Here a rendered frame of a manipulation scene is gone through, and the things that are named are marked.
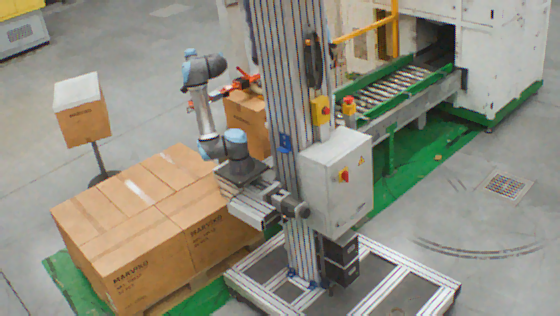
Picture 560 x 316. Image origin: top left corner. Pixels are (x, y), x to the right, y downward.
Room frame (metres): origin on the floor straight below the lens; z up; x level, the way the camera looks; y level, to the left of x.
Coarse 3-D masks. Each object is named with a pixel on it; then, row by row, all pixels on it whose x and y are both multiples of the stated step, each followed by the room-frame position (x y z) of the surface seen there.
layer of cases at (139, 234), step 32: (160, 160) 3.45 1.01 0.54; (192, 160) 3.39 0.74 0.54; (96, 192) 3.12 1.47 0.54; (128, 192) 3.06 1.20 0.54; (160, 192) 3.01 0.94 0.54; (192, 192) 2.96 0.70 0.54; (64, 224) 2.76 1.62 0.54; (96, 224) 2.72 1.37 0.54; (128, 224) 2.68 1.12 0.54; (160, 224) 2.64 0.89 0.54; (192, 224) 2.60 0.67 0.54; (224, 224) 2.74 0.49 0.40; (96, 256) 2.39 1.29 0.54; (128, 256) 2.35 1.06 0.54; (160, 256) 2.43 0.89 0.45; (192, 256) 2.56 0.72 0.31; (128, 288) 2.26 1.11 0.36; (160, 288) 2.38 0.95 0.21
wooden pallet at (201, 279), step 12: (252, 240) 2.86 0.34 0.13; (264, 240) 2.92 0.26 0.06; (240, 252) 2.86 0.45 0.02; (252, 252) 2.84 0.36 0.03; (228, 264) 2.75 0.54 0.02; (204, 276) 2.58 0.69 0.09; (216, 276) 2.64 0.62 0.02; (96, 288) 2.52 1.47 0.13; (180, 288) 2.55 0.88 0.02; (192, 288) 2.51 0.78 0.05; (156, 300) 2.35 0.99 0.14; (168, 300) 2.45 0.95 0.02; (180, 300) 2.44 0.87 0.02; (144, 312) 2.36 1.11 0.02; (156, 312) 2.35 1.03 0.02
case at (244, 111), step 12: (228, 96) 3.27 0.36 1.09; (240, 96) 3.25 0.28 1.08; (252, 96) 3.22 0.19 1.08; (228, 108) 3.25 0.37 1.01; (240, 108) 3.13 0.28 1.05; (252, 108) 3.04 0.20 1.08; (264, 108) 3.02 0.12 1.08; (228, 120) 3.27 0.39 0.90; (240, 120) 3.15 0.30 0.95; (252, 120) 3.03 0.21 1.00; (264, 120) 3.01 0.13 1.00; (252, 132) 3.05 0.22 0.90; (264, 132) 3.00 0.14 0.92; (252, 144) 3.07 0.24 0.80; (264, 144) 2.99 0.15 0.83; (252, 156) 3.09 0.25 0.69; (264, 156) 2.98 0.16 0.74
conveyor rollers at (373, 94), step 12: (396, 72) 4.53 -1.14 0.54; (408, 72) 4.52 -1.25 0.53; (420, 72) 4.51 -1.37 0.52; (432, 72) 4.42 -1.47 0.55; (372, 84) 4.31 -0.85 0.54; (384, 84) 4.30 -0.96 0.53; (396, 84) 4.28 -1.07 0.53; (408, 84) 4.21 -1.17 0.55; (432, 84) 4.19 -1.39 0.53; (360, 96) 4.09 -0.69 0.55; (372, 96) 4.08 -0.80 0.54; (384, 96) 4.08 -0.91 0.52; (336, 108) 3.94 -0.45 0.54; (360, 108) 3.86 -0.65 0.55; (336, 120) 3.71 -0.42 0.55; (372, 120) 3.63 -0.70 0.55
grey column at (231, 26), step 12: (216, 0) 4.41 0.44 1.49; (228, 12) 4.30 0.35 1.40; (228, 24) 4.31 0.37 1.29; (240, 24) 4.37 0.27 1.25; (228, 36) 4.34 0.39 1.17; (240, 36) 4.36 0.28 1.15; (228, 48) 4.36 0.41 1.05; (240, 48) 4.34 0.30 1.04; (228, 60) 4.39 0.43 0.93; (240, 60) 4.33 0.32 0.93; (240, 72) 4.32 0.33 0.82
